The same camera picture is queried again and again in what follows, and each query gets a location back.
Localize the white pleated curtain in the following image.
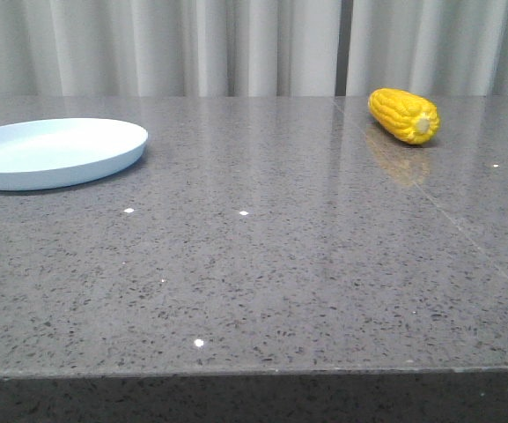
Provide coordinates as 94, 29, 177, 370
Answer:
0, 1, 342, 97
346, 1, 508, 96

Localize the yellow corn cob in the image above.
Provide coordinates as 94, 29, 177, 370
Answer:
368, 88, 441, 145

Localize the white pleated curtain right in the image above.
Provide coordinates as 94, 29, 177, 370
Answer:
346, 1, 508, 96

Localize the light blue round plate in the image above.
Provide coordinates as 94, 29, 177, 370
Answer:
0, 118, 148, 191

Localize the white pleated curtain left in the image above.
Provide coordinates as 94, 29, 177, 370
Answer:
0, 1, 342, 97

